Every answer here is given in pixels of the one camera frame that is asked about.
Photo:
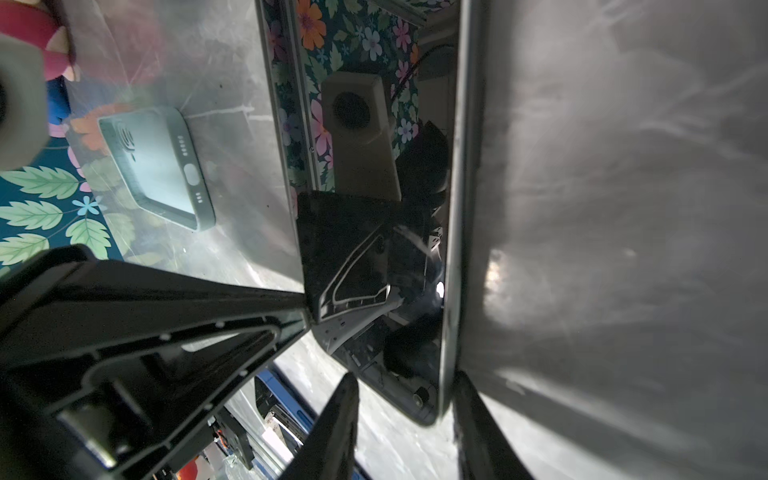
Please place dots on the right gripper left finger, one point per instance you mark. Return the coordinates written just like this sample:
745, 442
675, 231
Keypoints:
329, 451

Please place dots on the light blue phone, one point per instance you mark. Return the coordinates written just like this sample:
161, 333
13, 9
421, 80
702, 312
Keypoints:
155, 156

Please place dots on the black phone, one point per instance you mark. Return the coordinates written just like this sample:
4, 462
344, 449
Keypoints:
300, 418
376, 109

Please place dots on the doll with black hair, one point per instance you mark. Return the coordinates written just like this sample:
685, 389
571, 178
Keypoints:
33, 23

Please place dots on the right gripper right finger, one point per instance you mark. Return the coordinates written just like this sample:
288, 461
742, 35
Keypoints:
483, 450

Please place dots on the black phone front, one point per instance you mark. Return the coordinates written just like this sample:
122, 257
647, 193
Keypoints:
300, 418

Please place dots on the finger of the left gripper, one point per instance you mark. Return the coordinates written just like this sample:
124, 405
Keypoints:
111, 370

